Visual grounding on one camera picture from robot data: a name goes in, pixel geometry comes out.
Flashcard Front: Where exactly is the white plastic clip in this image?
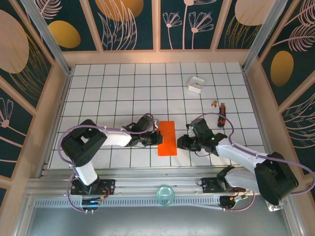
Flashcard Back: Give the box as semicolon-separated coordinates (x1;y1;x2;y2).
267;201;284;212

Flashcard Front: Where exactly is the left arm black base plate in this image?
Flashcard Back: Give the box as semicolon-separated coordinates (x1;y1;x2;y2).
70;178;116;195

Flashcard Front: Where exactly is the aluminium side rail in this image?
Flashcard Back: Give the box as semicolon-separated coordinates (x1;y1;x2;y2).
36;70;73;179
242;67;280;173

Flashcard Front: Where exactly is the clear green glass cup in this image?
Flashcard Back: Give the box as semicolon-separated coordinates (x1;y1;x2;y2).
156;185;175;207

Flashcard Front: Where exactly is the aluminium table edge rail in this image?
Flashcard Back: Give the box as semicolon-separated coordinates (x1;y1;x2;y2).
24;168;295;197

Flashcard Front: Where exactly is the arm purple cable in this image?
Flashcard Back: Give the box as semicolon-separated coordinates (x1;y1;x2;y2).
58;113;158;214
189;112;315;212

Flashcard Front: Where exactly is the white square open container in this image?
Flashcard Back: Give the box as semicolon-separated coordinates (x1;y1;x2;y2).
187;76;205;94

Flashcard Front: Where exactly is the slotted grey cable duct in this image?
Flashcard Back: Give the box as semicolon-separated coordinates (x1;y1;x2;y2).
34;196;222;209

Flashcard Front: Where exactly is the aluminium frame post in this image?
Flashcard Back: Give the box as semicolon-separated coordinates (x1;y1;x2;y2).
21;0;73;74
241;0;288;72

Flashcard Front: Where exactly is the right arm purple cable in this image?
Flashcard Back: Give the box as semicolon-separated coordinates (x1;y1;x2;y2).
189;112;315;212

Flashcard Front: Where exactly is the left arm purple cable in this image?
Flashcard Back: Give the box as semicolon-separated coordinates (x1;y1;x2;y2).
58;113;158;214

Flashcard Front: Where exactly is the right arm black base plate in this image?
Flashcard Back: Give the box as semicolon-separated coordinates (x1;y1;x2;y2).
201;177;246;194

